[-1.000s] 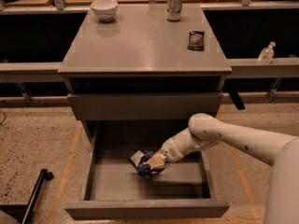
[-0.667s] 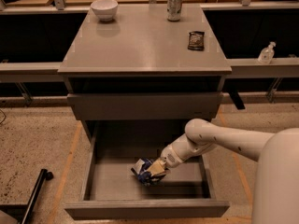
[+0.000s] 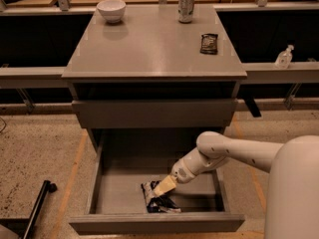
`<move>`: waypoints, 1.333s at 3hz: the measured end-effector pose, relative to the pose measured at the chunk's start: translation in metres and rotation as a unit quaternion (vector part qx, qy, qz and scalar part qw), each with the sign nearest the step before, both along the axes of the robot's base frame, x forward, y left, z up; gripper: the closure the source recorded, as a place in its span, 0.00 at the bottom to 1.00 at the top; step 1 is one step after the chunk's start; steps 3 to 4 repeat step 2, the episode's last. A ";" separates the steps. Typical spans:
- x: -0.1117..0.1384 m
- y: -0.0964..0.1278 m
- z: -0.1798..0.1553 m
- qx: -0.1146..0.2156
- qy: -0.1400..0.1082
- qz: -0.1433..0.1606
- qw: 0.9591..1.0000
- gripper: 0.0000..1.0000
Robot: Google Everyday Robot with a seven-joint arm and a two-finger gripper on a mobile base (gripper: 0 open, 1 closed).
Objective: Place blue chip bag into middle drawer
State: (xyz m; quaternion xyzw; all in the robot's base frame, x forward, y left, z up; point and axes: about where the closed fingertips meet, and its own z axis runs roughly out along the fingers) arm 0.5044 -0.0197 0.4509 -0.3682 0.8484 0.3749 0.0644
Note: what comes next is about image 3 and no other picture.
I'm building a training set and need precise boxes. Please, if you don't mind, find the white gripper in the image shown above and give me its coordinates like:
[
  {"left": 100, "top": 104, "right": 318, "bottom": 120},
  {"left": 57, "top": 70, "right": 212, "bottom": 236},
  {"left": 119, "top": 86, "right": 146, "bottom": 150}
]
[{"left": 154, "top": 158, "right": 195, "bottom": 197}]

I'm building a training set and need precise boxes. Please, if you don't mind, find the blue chip bag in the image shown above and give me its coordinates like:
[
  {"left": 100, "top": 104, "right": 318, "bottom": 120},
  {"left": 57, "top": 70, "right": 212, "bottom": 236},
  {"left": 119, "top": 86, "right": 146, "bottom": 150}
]
[{"left": 141, "top": 180, "right": 181, "bottom": 213}]

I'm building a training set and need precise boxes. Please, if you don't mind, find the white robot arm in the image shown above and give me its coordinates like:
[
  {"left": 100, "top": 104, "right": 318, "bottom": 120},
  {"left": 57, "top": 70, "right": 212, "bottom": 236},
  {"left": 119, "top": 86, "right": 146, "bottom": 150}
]
[{"left": 154, "top": 131, "right": 319, "bottom": 239}]

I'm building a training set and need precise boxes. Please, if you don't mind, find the open grey drawer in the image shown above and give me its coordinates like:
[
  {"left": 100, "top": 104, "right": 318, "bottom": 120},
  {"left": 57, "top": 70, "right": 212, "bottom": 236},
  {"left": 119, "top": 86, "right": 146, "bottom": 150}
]
[{"left": 70, "top": 128, "right": 244, "bottom": 235}]

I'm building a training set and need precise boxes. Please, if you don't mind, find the closed grey upper drawer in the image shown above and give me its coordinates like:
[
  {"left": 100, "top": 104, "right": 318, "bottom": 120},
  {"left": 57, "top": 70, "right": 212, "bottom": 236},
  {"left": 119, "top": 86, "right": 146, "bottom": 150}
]
[{"left": 72, "top": 99, "right": 237, "bottom": 128}]

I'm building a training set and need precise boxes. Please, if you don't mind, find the grey drawer cabinet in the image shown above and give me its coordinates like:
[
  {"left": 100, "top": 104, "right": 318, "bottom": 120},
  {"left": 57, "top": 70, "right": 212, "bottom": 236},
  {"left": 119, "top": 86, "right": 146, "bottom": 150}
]
[{"left": 62, "top": 4, "right": 247, "bottom": 146}]

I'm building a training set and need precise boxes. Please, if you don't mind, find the small dark snack packet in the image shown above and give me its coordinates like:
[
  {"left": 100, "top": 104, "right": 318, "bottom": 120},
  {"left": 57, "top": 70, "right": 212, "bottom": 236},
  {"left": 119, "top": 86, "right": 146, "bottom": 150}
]
[{"left": 200, "top": 33, "right": 218, "bottom": 55}]

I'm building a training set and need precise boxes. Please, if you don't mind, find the black pole on floor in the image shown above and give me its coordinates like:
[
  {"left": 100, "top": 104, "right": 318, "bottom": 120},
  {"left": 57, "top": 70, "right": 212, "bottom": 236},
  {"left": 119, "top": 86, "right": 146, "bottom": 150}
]
[{"left": 21, "top": 180, "right": 57, "bottom": 239}]

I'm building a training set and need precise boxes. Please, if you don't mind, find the clear sanitizer bottle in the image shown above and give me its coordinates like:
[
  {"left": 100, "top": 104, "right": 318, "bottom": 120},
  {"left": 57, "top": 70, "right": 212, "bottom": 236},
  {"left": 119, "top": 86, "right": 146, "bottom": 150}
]
[{"left": 274, "top": 45, "right": 294, "bottom": 69}]

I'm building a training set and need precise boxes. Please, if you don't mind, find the white ceramic bowl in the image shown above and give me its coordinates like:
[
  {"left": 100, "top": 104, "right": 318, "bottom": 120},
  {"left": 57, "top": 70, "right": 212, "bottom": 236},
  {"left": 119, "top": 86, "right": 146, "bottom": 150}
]
[{"left": 97, "top": 0, "right": 127, "bottom": 23}]

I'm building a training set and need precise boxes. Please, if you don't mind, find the silver drink can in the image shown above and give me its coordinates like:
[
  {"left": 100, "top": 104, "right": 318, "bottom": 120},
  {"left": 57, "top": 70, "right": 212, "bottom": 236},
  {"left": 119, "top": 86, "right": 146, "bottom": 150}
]
[{"left": 178, "top": 0, "right": 194, "bottom": 23}]

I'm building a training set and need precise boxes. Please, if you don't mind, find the grey ledge rail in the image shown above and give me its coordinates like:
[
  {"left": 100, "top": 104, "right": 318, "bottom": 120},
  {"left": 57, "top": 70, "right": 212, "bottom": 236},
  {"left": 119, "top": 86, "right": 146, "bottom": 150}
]
[{"left": 0, "top": 62, "right": 319, "bottom": 89}]

